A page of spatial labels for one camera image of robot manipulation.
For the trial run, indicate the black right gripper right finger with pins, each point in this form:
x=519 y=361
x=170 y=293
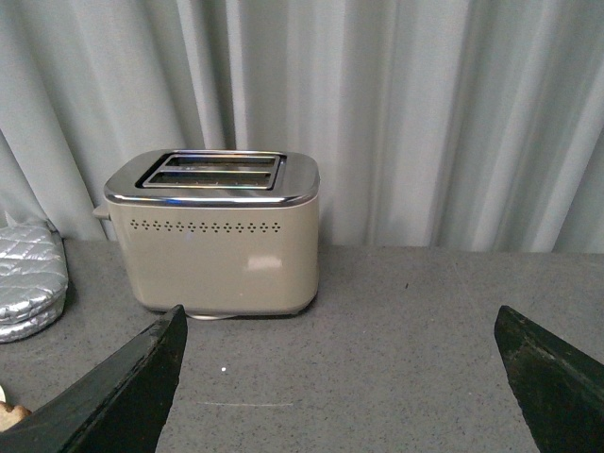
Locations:
x=558 y=388

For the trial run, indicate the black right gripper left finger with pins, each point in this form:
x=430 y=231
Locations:
x=121 y=405

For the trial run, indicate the brown bread slice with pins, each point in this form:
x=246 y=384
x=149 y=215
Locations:
x=11 y=415

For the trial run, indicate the beige chrome toaster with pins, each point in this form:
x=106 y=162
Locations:
x=223 y=233

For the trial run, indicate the lower silver quilted oven mitt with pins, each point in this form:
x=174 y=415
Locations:
x=24 y=329

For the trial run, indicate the silver quilted oven mitt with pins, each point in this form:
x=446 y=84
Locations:
x=33 y=271
x=24 y=329

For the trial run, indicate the upper silver quilted oven mitt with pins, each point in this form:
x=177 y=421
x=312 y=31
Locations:
x=33 y=271

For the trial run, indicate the grey curtain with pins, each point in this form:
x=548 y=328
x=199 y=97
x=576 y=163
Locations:
x=472 y=125

